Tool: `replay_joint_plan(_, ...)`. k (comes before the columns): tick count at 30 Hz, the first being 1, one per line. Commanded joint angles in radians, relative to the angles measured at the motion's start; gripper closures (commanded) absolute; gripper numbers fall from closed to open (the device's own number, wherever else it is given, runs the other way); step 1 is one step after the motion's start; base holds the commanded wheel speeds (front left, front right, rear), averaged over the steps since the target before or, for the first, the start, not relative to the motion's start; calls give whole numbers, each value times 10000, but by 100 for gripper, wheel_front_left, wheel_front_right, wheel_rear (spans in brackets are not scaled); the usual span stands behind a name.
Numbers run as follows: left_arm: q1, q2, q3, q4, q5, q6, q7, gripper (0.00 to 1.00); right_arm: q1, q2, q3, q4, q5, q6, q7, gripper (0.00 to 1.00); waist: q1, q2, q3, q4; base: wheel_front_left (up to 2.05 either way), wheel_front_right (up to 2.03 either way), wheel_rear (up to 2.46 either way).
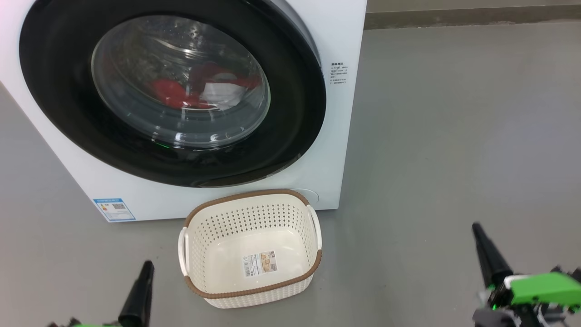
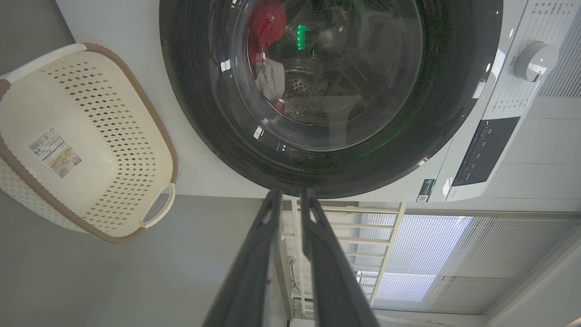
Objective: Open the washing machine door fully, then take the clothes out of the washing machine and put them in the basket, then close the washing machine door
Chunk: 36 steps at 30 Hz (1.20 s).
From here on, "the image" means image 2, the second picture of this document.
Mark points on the dark round washer door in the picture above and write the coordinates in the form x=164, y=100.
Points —
x=204, y=113

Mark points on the white cloth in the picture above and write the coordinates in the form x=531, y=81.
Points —
x=271, y=79

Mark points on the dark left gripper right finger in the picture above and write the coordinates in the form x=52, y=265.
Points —
x=331, y=272

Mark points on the small QR code sticker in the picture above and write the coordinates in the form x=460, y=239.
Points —
x=425, y=190

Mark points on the red garment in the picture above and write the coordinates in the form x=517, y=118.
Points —
x=268, y=22

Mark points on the black touch control panel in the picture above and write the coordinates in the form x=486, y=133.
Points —
x=485, y=152

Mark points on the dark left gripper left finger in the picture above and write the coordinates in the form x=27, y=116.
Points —
x=247, y=272

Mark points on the white metal rack frame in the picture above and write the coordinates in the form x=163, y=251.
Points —
x=345, y=240

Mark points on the cream perforated laundry basket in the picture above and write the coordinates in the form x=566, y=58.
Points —
x=68, y=104

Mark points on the white window blinds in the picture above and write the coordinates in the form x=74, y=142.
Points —
x=422, y=254

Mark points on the white front-load washing machine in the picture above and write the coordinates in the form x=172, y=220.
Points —
x=136, y=36

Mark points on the white barcode label sticker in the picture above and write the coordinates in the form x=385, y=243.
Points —
x=54, y=152

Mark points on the silver washing machine dial knob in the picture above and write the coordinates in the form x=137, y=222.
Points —
x=535, y=61

